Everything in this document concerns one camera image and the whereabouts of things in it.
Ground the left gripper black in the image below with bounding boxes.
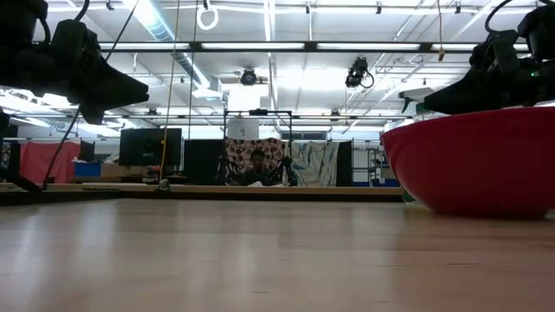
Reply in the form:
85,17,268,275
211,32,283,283
55,54,150,126

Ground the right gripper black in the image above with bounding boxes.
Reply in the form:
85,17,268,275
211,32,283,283
423,64,539,115

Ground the white LED light bar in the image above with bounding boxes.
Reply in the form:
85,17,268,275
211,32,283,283
316,42,421,50
98,42,191,50
201,42,306,50

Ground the black monitor screen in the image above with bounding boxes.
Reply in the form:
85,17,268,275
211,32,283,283
119,127,183,167

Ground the large red plastic bowl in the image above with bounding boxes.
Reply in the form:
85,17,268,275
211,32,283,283
380,107,555,219

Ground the blue storage bin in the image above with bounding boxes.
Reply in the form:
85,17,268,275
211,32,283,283
73,160,103,178

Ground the red curtain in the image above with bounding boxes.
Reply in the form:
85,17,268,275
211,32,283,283
19,140,82,184

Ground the white box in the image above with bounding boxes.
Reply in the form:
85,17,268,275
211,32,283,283
227,117,260,140

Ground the round black hanging device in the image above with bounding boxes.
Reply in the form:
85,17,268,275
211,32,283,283
239,68,259,87

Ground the red dotted patterned cloth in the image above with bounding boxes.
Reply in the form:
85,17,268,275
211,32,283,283
225,137,287,185

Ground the narrow black partition panel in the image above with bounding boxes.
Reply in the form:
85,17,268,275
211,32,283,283
337,140,355,187

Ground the person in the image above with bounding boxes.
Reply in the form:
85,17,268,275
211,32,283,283
240,148,277,187

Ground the leaf patterned cloth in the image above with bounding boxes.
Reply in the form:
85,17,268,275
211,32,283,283
288,140,342,187

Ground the light wooden desk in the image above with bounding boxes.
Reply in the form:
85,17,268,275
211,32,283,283
0,181,404,205

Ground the long black cable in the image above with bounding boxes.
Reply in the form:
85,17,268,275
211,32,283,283
42,0,142,192

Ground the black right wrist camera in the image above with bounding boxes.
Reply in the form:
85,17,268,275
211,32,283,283
470,29,521,73

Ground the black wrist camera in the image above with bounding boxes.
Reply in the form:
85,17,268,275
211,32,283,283
470,29,521,73
50,19,101,57

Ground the hanging cord with yellow plug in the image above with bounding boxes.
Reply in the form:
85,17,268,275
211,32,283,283
436,0,447,62

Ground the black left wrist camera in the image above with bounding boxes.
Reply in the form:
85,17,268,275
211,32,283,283
50,19,101,57

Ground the silver ventilation duct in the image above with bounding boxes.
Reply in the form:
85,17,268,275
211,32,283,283
129,0,226,101

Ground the black right camera cable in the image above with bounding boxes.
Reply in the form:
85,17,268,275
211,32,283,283
484,0,521,36

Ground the black camera cable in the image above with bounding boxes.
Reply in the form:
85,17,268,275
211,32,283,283
73,0,91,23
484,0,521,36

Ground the black left camera cable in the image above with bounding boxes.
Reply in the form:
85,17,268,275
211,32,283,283
73,0,91,23

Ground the white hanging ring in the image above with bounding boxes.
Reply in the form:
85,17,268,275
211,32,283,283
196,3,220,31

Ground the black hanging camera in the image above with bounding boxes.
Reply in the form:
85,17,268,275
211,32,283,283
344,55,375,90

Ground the black aluminium rig frame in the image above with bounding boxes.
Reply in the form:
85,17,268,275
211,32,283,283
0,110,43,195

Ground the black background rig frame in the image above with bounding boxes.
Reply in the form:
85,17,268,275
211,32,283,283
223,107,294,187

